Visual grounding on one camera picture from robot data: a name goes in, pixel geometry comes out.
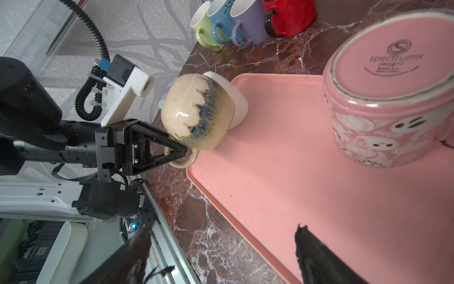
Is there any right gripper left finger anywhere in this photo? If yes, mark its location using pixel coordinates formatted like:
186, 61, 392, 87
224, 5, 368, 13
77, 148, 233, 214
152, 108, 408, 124
82, 226, 152, 284

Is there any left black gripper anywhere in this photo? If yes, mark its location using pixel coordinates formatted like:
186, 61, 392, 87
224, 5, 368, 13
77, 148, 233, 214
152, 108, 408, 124
12, 119, 188, 181

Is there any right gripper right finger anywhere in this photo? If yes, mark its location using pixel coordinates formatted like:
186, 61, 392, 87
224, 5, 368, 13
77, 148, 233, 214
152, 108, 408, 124
294, 226, 366, 284

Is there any cream speckled squat mug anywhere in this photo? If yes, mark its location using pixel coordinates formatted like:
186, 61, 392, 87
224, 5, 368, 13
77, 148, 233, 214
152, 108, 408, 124
161, 73, 235, 169

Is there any light green ceramic mug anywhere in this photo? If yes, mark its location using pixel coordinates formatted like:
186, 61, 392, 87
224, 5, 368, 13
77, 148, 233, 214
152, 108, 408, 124
190, 1, 224, 51

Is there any lavender ceramic mug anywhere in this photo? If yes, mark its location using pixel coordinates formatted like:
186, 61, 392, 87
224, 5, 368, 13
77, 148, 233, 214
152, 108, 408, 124
230, 0, 270, 47

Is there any red mug black handle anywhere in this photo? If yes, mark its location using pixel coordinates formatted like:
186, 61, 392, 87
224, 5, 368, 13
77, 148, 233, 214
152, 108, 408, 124
261, 0, 317, 38

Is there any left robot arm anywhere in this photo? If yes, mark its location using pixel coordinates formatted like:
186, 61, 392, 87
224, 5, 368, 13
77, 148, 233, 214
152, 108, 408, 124
1, 1, 188, 220

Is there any white ceramic mug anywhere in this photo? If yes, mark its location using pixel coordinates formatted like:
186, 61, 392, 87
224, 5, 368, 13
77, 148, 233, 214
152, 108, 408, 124
203, 71, 249, 130

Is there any pink ghost pattern mug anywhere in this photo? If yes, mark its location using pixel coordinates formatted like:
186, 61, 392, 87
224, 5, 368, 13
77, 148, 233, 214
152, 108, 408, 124
322, 9, 454, 168

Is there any pink plastic tray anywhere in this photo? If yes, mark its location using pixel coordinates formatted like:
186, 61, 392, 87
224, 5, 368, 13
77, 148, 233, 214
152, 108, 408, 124
187, 73, 454, 284

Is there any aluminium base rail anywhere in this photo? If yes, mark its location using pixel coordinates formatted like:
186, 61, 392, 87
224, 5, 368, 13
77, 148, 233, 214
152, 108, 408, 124
121, 180, 201, 284

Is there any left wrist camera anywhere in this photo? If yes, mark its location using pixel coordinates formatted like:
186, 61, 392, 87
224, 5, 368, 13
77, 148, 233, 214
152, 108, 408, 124
95, 54, 155, 126

